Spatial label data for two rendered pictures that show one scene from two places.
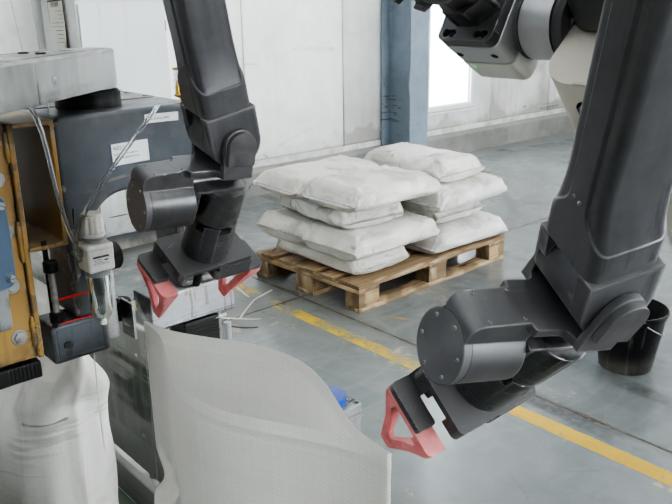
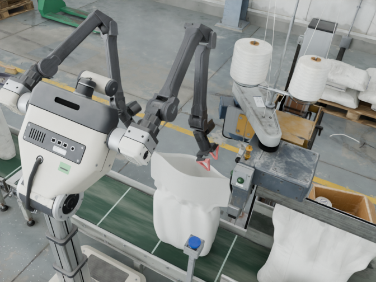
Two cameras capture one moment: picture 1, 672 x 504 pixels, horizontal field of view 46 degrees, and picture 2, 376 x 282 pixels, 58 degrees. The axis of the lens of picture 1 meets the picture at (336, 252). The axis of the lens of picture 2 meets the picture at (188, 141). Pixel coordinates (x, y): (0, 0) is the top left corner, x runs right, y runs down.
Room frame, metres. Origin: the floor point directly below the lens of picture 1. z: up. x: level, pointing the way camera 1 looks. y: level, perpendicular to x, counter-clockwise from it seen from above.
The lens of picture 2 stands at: (1.99, -0.46, 2.27)
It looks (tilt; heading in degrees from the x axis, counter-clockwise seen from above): 40 degrees down; 154
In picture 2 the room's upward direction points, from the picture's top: 5 degrees clockwise
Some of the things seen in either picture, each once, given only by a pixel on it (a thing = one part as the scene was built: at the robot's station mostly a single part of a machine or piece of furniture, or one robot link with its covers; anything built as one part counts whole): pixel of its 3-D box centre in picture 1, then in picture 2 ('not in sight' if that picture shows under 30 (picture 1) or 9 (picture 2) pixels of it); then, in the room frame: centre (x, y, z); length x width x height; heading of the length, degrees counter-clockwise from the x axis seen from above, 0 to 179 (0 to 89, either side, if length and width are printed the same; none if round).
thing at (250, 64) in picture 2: not in sight; (250, 61); (0.84, 0.36, 1.61); 0.17 x 0.17 x 0.17
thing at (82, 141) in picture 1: (101, 181); (274, 177); (1.19, 0.36, 1.21); 0.30 x 0.25 x 0.30; 41
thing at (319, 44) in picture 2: not in sight; (276, 168); (0.88, 0.67, 0.88); 0.12 x 0.11 x 1.74; 131
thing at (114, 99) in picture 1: (88, 98); (268, 143); (1.11, 0.34, 1.35); 0.09 x 0.09 x 0.03
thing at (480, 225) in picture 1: (447, 229); not in sight; (4.34, -0.64, 0.20); 0.67 x 0.43 x 0.15; 131
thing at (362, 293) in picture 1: (382, 254); not in sight; (4.28, -0.27, 0.07); 1.20 x 0.82 x 0.14; 133
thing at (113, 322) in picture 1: (103, 296); not in sight; (1.05, 0.33, 1.07); 0.03 x 0.01 x 0.13; 131
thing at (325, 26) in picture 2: not in sight; (323, 25); (0.88, 0.67, 1.76); 0.12 x 0.11 x 0.01; 131
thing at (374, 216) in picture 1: (339, 203); not in sight; (4.05, -0.02, 0.44); 0.66 x 0.42 x 0.14; 35
